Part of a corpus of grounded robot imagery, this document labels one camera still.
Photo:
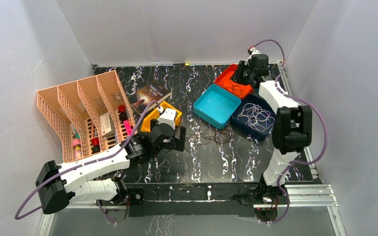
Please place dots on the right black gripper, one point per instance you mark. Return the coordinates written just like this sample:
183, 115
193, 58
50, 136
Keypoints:
237, 76

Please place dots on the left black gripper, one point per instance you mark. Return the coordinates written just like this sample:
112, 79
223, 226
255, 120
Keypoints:
179, 138

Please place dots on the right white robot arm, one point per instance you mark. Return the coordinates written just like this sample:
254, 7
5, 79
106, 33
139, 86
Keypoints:
292, 130

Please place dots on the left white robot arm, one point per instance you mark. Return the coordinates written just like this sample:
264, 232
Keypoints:
62, 184

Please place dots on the orange square tray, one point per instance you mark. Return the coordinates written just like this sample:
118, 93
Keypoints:
224, 80

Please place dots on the yellow plastic bin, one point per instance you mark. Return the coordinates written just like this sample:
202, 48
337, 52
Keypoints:
152, 118

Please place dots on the teal square tray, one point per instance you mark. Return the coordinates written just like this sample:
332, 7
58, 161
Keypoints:
216, 106

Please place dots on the navy square tray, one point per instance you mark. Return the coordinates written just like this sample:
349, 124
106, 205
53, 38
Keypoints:
254, 116

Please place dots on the dark paperback book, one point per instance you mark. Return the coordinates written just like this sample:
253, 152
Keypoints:
153, 91

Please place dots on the red black stamp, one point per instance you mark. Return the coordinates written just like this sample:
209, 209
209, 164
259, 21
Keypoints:
122, 113

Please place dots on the white box in organizer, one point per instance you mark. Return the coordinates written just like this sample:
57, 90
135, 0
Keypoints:
107, 125

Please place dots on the peach plastic file organizer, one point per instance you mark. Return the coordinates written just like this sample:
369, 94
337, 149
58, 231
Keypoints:
73, 110

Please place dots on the pink tape roll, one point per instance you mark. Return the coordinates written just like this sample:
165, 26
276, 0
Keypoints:
76, 142

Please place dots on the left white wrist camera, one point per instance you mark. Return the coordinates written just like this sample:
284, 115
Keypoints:
167, 116

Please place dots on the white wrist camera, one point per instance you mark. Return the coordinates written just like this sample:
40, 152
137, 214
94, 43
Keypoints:
252, 51
167, 116

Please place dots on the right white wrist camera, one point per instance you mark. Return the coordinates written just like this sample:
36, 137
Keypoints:
252, 51

